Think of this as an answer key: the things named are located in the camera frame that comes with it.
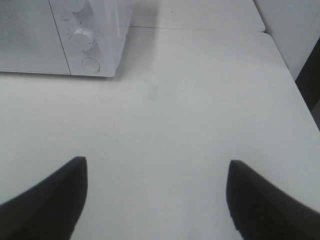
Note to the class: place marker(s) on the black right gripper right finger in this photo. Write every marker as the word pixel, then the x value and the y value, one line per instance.
pixel 261 211

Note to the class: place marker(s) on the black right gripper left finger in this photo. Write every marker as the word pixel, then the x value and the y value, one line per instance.
pixel 49 210

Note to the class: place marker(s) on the round white door button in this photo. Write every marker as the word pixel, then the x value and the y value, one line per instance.
pixel 90 65

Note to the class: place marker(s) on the white microwave door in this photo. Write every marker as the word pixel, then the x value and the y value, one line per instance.
pixel 29 39

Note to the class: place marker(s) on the white timer knob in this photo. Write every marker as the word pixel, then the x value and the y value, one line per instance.
pixel 83 38

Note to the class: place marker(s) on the white microwave oven body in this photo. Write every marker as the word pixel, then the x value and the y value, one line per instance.
pixel 108 20

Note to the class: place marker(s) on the white upper power knob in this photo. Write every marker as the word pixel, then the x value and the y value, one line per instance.
pixel 77 5

